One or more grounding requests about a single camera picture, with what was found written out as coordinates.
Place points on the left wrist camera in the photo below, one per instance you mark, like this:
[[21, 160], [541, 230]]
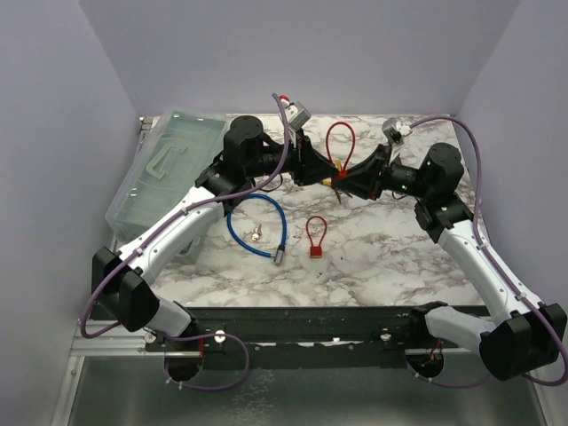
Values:
[[297, 115]]

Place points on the yellow handled pliers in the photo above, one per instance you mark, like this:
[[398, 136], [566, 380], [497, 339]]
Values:
[[328, 183]]

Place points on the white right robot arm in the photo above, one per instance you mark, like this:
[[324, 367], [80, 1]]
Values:
[[522, 333]]

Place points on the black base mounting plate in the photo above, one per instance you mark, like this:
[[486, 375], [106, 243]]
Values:
[[300, 338]]

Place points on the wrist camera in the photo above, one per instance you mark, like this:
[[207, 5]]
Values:
[[395, 131], [297, 115]]

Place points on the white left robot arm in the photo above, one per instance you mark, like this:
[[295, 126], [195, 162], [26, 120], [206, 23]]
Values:
[[121, 280]]

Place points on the small silver key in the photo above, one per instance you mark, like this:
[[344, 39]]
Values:
[[257, 233]]

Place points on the clear plastic storage box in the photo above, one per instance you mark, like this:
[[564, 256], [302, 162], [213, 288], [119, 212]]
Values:
[[175, 149]]

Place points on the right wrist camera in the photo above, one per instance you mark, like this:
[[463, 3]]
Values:
[[395, 131]]

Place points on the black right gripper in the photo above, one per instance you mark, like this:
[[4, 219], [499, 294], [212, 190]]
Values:
[[364, 178]]

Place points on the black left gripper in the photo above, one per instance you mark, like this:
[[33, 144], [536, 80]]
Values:
[[309, 166]]

